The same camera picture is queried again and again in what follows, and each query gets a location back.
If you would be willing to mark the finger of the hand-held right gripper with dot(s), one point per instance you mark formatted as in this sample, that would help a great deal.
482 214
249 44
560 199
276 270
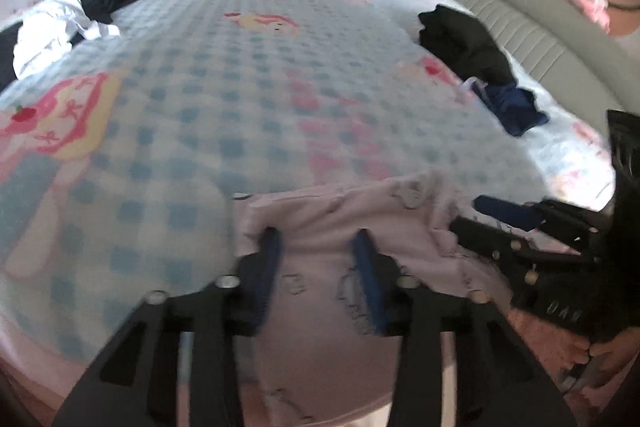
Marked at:
515 212
490 242

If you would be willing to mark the grey padded headboard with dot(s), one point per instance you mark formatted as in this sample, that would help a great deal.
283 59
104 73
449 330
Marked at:
540 27

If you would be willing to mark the pink plush toy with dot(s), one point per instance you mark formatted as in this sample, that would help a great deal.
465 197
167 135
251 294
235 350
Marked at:
585 7

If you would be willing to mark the folded black garment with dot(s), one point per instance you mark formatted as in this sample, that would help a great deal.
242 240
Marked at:
465 42

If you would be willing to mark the person's right hand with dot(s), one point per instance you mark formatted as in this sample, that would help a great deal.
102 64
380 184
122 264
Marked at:
607 357

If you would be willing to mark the white shirt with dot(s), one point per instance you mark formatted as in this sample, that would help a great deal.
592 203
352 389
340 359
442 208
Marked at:
50 32

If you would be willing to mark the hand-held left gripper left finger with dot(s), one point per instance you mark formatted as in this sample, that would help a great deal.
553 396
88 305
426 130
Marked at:
267 279

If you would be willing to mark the navy shorts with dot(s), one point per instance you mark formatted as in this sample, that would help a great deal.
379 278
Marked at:
515 107

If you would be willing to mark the pink printed pants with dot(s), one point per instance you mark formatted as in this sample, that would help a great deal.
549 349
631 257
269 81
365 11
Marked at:
320 357

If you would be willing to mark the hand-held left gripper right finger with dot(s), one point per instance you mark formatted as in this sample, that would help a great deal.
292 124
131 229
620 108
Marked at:
370 287

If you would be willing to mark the blue checked printed blanket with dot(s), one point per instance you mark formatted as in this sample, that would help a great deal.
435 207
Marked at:
225 107

